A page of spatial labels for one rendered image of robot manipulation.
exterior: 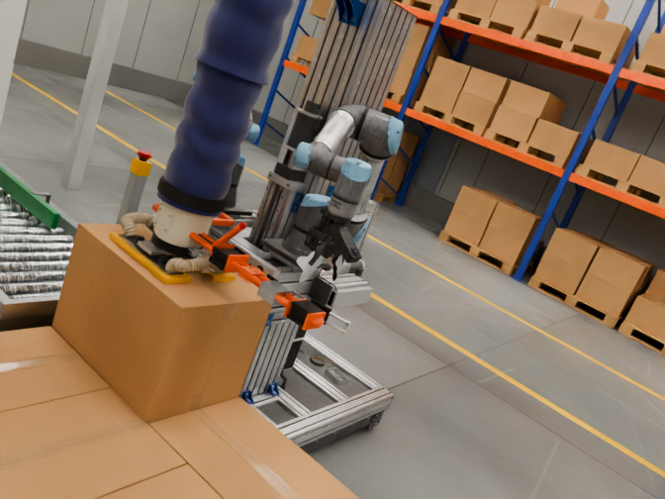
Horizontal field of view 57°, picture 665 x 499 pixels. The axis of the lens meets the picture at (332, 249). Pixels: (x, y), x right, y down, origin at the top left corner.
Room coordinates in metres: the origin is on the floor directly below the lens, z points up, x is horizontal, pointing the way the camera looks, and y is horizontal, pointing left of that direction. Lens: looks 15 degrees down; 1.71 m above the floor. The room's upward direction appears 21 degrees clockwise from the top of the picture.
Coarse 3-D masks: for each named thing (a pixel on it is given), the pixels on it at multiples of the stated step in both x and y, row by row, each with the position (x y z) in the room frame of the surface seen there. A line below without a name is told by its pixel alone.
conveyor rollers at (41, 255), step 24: (0, 192) 2.97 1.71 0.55; (0, 216) 2.72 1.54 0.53; (24, 216) 2.81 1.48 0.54; (0, 240) 2.47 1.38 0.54; (24, 240) 2.56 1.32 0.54; (48, 240) 2.66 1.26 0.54; (0, 264) 2.23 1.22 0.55; (24, 264) 2.31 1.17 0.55; (48, 264) 2.40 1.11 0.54; (0, 288) 2.06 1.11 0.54; (24, 288) 2.14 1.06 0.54; (48, 288) 2.22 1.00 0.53
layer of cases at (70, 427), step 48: (0, 336) 1.78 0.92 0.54; (48, 336) 1.88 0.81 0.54; (0, 384) 1.55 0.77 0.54; (48, 384) 1.63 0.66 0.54; (96, 384) 1.72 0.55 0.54; (0, 432) 1.37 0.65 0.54; (48, 432) 1.43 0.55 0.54; (96, 432) 1.50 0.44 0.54; (144, 432) 1.58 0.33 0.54; (192, 432) 1.67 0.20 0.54; (240, 432) 1.76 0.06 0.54; (0, 480) 1.21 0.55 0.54; (48, 480) 1.27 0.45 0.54; (96, 480) 1.33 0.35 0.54; (144, 480) 1.40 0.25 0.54; (192, 480) 1.46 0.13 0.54; (240, 480) 1.53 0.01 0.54; (288, 480) 1.61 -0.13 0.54; (336, 480) 1.70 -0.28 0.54
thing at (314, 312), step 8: (288, 304) 1.59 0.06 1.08; (296, 304) 1.59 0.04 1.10; (304, 304) 1.61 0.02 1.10; (312, 304) 1.63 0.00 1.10; (288, 312) 1.60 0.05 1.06; (296, 312) 1.59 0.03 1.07; (304, 312) 1.57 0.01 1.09; (312, 312) 1.57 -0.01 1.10; (320, 312) 1.59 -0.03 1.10; (296, 320) 1.58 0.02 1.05; (304, 320) 1.57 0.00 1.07; (304, 328) 1.55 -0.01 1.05; (312, 328) 1.58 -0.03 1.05
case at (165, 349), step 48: (96, 240) 1.89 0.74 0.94; (144, 240) 2.03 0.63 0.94; (96, 288) 1.85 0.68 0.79; (144, 288) 1.72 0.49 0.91; (192, 288) 1.78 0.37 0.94; (240, 288) 1.93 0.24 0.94; (96, 336) 1.81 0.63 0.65; (144, 336) 1.69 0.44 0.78; (192, 336) 1.69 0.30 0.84; (240, 336) 1.87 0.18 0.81; (144, 384) 1.65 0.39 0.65; (192, 384) 1.75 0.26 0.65; (240, 384) 1.94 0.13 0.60
